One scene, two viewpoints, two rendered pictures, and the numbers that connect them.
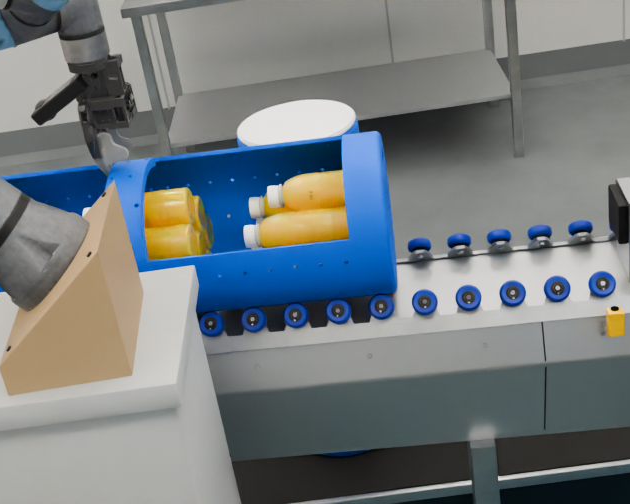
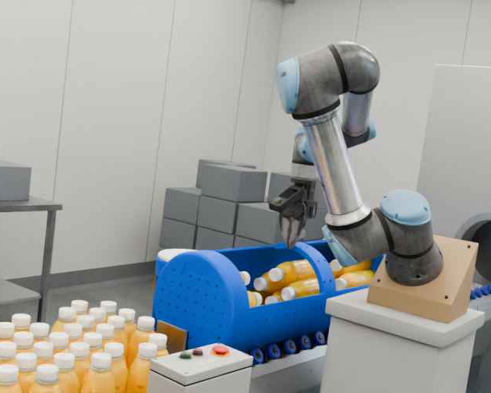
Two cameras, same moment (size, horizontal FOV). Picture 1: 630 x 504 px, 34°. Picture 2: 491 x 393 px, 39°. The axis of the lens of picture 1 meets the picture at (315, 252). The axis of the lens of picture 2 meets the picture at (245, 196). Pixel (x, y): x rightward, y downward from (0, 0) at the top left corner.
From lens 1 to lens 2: 2.29 m
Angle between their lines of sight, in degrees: 59
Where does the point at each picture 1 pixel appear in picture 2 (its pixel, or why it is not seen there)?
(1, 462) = (440, 366)
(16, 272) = (436, 258)
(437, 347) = not seen: hidden behind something
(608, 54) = (37, 283)
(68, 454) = (453, 359)
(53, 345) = (461, 293)
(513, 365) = not seen: hidden behind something
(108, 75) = (311, 188)
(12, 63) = not seen: outside the picture
